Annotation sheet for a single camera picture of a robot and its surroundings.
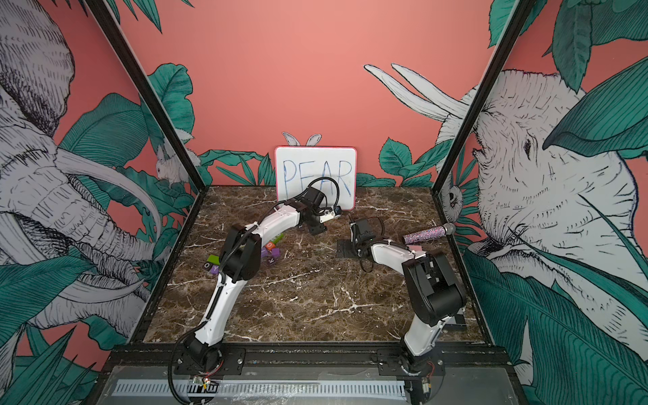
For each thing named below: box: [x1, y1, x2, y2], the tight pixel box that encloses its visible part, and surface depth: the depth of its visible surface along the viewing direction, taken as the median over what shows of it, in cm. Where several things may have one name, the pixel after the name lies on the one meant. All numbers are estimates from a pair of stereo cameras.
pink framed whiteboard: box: [274, 145, 357, 211], surface depth 106 cm
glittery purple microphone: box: [402, 222, 456, 245], surface depth 103 cm
